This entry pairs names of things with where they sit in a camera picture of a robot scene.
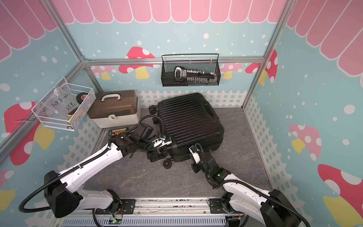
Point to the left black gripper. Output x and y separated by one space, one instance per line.
154 155

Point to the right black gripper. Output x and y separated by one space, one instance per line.
194 164

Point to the black hard-shell suitcase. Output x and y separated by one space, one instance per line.
186 120

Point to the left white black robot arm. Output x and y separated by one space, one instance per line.
61 191

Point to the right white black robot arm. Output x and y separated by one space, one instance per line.
271 208

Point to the black charging board with connectors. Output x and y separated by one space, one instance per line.
113 133

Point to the brown lid white toolbox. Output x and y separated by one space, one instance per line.
115 108

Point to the black tape roll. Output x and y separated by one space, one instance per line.
81 97

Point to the yellow black tool in bin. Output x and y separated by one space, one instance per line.
76 116

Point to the socket wrench set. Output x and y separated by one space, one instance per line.
191 77

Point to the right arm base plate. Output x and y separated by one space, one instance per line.
217 206

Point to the aluminium mounting rail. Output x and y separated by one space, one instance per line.
160 212

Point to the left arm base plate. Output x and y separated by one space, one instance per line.
124 206

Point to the clear acrylic wall bin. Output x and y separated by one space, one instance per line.
52 110

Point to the black wire mesh basket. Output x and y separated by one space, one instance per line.
197 62

